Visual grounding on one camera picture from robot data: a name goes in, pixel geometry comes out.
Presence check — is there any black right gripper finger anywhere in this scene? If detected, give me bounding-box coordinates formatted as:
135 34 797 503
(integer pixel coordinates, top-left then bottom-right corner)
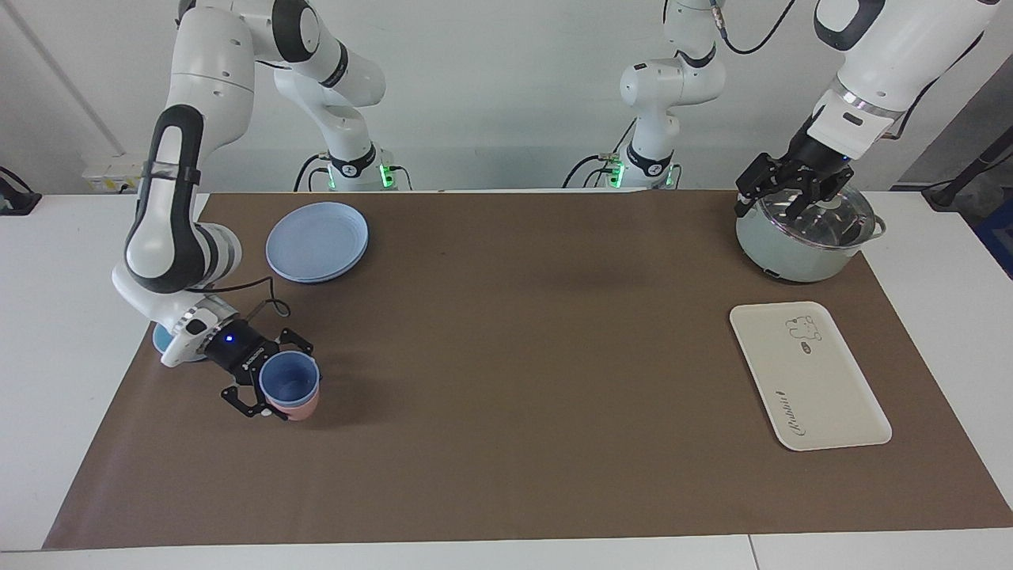
221 384 288 421
269 326 314 354

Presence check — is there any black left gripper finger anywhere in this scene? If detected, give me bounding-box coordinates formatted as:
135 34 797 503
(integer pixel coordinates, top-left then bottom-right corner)
783 170 840 223
734 153 789 217

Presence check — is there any blue plastic cup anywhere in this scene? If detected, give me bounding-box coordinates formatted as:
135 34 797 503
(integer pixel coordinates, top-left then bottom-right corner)
260 351 321 406

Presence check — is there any pink plastic cup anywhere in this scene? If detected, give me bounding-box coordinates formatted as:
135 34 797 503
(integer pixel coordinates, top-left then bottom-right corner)
269 388 321 422

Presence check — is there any cream tray with rabbit print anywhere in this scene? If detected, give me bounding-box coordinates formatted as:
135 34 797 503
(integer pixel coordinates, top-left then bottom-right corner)
729 301 893 452

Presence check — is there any glass pot lid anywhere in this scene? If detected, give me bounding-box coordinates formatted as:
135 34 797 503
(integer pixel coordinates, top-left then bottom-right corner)
748 186 878 251

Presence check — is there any pale green cooking pot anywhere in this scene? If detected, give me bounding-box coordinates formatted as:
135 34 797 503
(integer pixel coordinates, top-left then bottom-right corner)
735 188 887 284

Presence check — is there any light blue bowl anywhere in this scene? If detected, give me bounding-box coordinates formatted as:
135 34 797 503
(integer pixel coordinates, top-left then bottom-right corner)
152 321 208 363

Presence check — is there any blue round plate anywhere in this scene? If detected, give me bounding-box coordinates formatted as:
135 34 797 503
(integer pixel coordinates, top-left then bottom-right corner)
266 202 370 284

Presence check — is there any black stand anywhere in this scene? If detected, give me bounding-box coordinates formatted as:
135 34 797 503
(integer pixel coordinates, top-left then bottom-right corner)
922 145 1013 211

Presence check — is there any blue crate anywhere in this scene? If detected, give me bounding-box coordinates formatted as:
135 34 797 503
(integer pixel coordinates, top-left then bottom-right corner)
973 198 1013 279

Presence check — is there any brown table mat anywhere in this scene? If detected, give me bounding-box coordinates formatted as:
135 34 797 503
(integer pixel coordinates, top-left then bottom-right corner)
44 190 1013 550

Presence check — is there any black clamp at table edge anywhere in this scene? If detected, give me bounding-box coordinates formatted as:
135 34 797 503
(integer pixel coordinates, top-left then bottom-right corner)
0 166 42 216

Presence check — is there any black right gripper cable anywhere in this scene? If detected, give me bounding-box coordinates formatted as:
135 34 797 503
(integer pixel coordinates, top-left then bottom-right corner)
186 277 296 327

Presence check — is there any black right arm base cable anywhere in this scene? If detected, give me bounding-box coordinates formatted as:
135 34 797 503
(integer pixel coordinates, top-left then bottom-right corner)
294 153 333 192

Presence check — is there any black arm base cable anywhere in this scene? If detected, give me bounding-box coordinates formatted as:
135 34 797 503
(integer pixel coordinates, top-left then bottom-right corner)
562 117 638 189
294 153 333 192

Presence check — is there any black left arm base cable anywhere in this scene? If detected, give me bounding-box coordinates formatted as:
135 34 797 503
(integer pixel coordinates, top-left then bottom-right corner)
562 117 638 189

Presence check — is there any white wall outlet box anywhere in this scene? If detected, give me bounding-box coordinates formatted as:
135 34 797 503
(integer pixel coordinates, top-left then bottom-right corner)
82 154 148 192

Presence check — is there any white wall conduit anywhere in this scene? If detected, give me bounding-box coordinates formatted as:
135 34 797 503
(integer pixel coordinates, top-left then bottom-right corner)
0 0 127 156

